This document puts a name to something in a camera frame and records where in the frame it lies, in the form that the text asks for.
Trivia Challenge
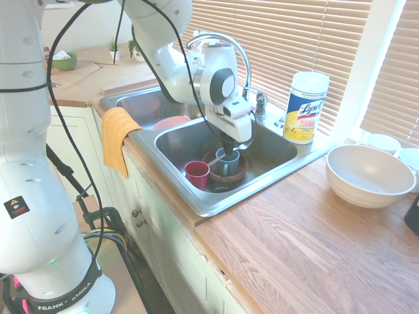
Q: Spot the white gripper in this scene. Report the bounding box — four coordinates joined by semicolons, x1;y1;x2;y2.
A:
208;105;255;157

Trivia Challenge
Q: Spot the black sink drain strainer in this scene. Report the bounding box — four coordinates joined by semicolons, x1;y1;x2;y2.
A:
209;181;235;194

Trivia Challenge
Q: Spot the stainless steel double sink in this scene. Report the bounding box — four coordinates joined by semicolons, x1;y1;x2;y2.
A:
99;84;337;218

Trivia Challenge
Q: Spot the grey mug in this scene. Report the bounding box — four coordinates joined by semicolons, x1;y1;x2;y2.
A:
215;147;242;177

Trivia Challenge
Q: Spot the brown wooden bowl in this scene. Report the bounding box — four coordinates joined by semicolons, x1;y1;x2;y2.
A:
202;150;248;184

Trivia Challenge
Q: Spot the red cup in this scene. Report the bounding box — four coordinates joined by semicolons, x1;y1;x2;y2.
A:
184;160;211;190

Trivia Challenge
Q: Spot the pink plate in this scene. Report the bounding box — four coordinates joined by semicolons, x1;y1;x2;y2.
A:
151;115;191;131

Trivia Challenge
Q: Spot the Lysol wipes canister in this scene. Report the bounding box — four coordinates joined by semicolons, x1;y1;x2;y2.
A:
283;71;331;145

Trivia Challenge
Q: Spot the chrome gooseneck faucet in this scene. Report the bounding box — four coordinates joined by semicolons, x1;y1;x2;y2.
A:
186;31;253;99

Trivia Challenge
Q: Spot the orange dish towel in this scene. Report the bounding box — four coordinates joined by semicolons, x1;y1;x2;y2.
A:
100;107;143;180

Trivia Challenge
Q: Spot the white kitchen cabinet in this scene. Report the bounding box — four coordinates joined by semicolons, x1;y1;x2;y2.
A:
45;103;249;314

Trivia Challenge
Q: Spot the wide wooden window blind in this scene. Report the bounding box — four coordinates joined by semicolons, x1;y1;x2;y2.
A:
183;0;374;138

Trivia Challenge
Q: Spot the large cream bowl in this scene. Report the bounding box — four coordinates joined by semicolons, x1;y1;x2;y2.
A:
325;145;417;209

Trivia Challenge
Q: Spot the trailing plant in white pot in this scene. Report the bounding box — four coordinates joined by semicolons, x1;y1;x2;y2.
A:
127;39;147;63

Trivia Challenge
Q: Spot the green metal clamp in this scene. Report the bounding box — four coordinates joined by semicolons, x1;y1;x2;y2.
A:
76;183;127;237

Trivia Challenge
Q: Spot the small plant in white pot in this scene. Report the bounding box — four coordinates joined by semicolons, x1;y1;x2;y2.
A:
107;37;121;61

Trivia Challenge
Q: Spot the small white bowl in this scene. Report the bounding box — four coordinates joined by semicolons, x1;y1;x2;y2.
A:
365;133;401;156
397;147;419;194

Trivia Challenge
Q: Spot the black tripod pole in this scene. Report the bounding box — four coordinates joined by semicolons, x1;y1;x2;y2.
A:
45;143;90;198

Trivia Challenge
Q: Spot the narrow wooden window blind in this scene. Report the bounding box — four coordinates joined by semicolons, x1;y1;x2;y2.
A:
359;0;419;148

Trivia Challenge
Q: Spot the green bowl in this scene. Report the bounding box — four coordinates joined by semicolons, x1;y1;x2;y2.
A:
50;52;79;72

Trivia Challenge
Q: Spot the black appliance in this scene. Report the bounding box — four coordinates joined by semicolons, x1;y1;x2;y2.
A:
403;194;419;237

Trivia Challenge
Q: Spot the chrome faucet handle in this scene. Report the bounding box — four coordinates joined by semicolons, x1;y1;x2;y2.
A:
242;87;268;118

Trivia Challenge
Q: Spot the bundle of coloured cables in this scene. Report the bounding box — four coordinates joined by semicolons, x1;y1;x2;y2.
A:
81;228;155;314

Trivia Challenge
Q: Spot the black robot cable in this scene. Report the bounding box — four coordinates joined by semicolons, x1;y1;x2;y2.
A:
45;0;257;295

